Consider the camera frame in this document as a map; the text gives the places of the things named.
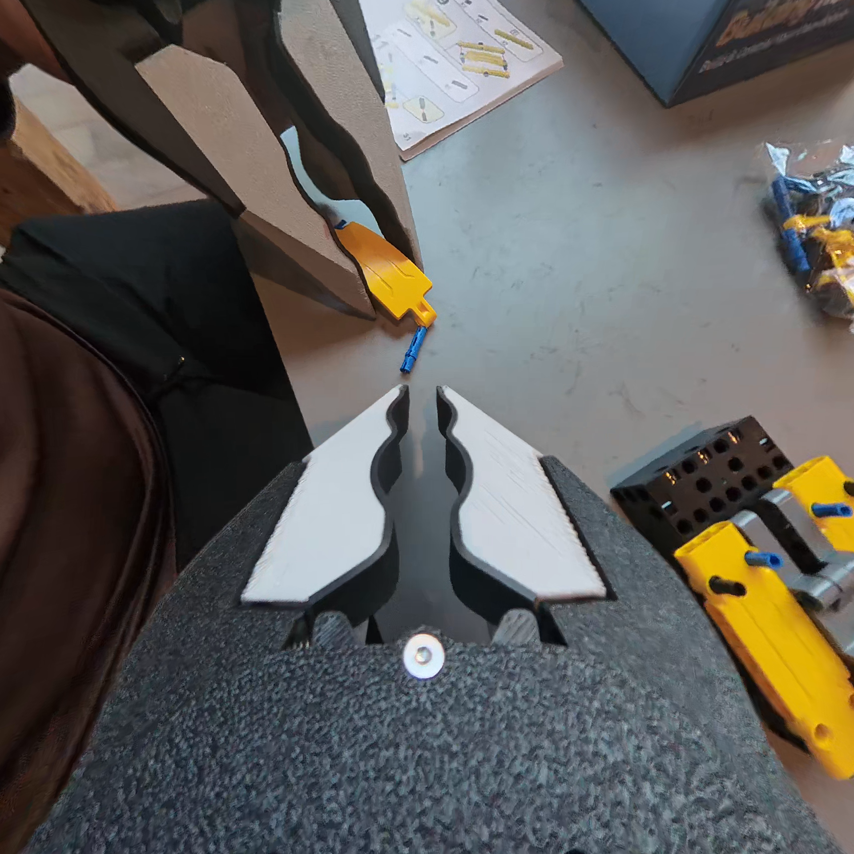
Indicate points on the clear bag yellow grey parts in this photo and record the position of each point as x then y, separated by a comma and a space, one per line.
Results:
814, 227

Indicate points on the person's brown shirt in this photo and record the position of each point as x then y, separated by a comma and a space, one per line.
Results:
67, 534

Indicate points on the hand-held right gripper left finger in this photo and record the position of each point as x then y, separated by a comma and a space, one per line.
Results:
327, 527

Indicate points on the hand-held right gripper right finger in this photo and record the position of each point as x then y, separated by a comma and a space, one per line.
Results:
520, 527

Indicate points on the yellow black brick assembly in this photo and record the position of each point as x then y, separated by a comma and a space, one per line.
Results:
707, 480

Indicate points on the person's black trouser legs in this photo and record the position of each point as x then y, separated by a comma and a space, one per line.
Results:
167, 300

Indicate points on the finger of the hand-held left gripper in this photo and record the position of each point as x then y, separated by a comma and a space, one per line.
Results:
340, 87
220, 133

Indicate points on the yellow curved arc beam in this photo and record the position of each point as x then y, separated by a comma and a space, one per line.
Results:
387, 273

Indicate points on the grey desk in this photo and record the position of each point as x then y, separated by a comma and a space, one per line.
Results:
567, 267

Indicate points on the blue cardboard kit box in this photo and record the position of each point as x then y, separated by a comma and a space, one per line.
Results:
640, 47

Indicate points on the instruction booklet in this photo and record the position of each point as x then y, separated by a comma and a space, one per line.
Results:
453, 67

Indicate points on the wooden pillar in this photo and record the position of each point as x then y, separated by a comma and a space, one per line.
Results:
53, 193

